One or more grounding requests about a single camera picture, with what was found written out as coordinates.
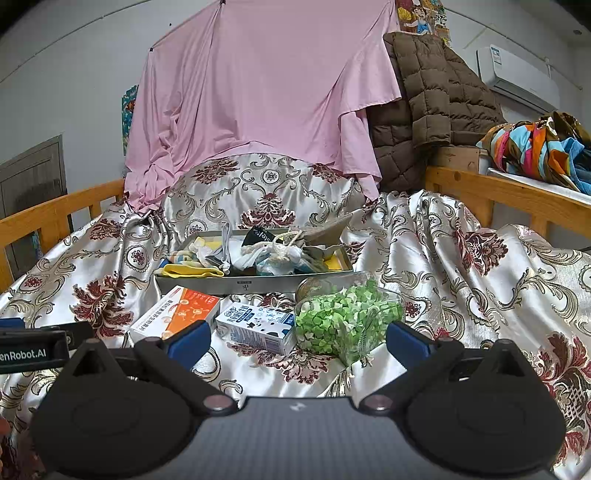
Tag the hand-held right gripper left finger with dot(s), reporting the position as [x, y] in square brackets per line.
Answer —
[189, 344]

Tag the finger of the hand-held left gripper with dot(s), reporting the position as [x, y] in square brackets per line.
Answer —
[10, 323]

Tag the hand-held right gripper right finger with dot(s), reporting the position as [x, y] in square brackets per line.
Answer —
[408, 341]

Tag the striped sock with yellow cuff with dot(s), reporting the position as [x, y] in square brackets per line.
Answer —
[184, 271]

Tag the metal tray with cartoon print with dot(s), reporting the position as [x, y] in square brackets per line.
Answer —
[258, 284]

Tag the white whale print cloth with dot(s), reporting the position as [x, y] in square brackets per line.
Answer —
[265, 263]

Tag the black sock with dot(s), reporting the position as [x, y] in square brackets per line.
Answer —
[256, 237]

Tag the orange and white medicine box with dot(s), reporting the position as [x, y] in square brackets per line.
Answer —
[157, 318]

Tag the blue and white milk carton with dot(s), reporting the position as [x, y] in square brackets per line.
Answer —
[258, 330]

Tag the clear container of green sweets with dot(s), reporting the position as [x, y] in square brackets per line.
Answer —
[332, 323]

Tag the floral patterned satin blanket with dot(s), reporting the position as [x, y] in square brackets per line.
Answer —
[461, 277]

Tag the wooden box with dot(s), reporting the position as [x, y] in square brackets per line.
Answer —
[455, 159]

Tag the white board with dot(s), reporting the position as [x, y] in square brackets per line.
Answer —
[531, 180]

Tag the multicoloured patterned cloth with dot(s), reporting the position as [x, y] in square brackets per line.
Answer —
[531, 143]

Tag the blue jeans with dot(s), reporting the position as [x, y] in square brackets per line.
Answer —
[584, 177]

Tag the brown quilted jacket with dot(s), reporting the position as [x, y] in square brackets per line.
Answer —
[429, 101]

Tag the pink hanging sheet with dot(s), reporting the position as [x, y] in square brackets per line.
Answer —
[258, 83]

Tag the white air conditioner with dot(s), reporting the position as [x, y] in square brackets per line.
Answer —
[517, 76]

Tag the wooden bed rail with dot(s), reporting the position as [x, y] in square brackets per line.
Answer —
[508, 189]
[46, 207]

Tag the colourful wall poster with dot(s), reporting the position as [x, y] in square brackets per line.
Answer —
[128, 115]

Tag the cartoon figure wall poster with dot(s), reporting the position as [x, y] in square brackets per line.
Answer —
[422, 21]

